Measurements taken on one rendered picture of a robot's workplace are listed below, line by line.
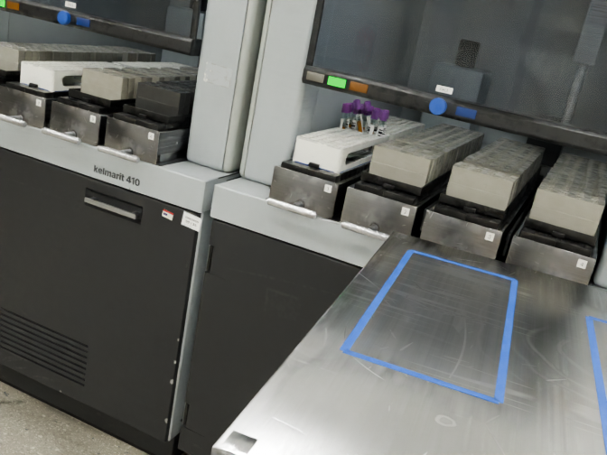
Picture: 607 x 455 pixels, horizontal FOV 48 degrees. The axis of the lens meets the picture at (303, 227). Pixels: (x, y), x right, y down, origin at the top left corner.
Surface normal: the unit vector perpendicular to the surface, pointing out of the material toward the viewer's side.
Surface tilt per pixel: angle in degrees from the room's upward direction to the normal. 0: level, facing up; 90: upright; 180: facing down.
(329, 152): 90
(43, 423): 0
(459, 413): 0
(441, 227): 90
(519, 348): 0
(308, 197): 90
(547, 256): 90
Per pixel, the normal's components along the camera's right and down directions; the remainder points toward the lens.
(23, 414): 0.18, -0.94
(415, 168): -0.40, 0.21
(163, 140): 0.89, 0.29
